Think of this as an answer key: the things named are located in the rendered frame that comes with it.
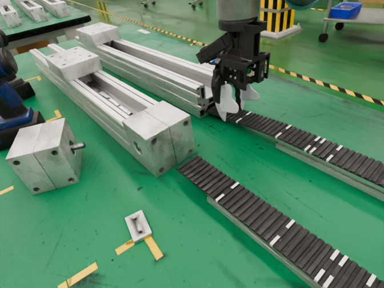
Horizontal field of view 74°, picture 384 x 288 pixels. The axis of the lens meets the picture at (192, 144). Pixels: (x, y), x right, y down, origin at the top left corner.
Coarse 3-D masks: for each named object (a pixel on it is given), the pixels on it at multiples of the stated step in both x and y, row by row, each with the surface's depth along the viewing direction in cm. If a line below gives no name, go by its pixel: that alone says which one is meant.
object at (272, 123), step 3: (273, 120) 54; (267, 123) 53; (270, 123) 53; (273, 123) 53; (276, 123) 53; (264, 126) 52; (267, 126) 53; (270, 126) 52; (273, 126) 52; (258, 129) 52; (261, 129) 52; (264, 129) 52; (267, 129) 51; (261, 132) 52; (264, 132) 51
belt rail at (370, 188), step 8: (280, 144) 51; (288, 144) 49; (288, 152) 50; (296, 152) 49; (304, 152) 46; (304, 160) 47; (312, 160) 46; (320, 160) 45; (320, 168) 45; (328, 168) 44; (336, 168) 43; (336, 176) 44; (344, 176) 42; (352, 176) 41; (352, 184) 42; (360, 184) 41; (368, 184) 40; (368, 192) 40; (376, 192) 39
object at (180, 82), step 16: (96, 48) 96; (112, 48) 90; (128, 48) 91; (144, 48) 86; (112, 64) 94; (128, 64) 83; (144, 64) 74; (160, 64) 79; (176, 64) 73; (192, 64) 69; (128, 80) 87; (144, 80) 79; (160, 80) 69; (176, 80) 63; (192, 80) 62; (208, 80) 65; (160, 96) 74; (176, 96) 68; (192, 96) 61; (208, 96) 63; (192, 112) 64
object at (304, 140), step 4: (308, 132) 49; (304, 136) 48; (308, 136) 48; (312, 136) 48; (300, 140) 47; (304, 140) 48; (308, 140) 47; (312, 140) 47; (296, 144) 47; (300, 144) 47; (304, 144) 46; (308, 144) 47; (300, 148) 46
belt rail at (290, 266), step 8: (208, 200) 43; (216, 208) 42; (232, 216) 39; (240, 224) 38; (248, 232) 37; (256, 240) 36; (264, 248) 36; (272, 248) 35; (280, 256) 33; (288, 264) 33; (296, 272) 32; (304, 280) 32; (312, 280) 31
